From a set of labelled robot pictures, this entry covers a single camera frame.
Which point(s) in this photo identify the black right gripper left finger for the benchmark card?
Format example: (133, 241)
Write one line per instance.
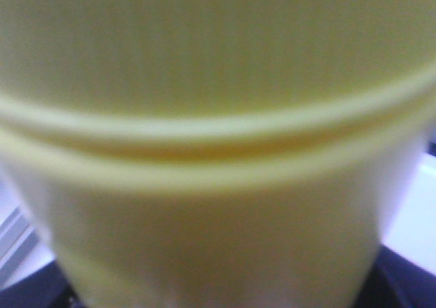
(47, 287)

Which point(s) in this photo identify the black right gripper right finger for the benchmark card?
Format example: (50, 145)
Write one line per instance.
(394, 281)

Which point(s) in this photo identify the yellow squeeze bottle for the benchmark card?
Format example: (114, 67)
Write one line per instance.
(215, 153)

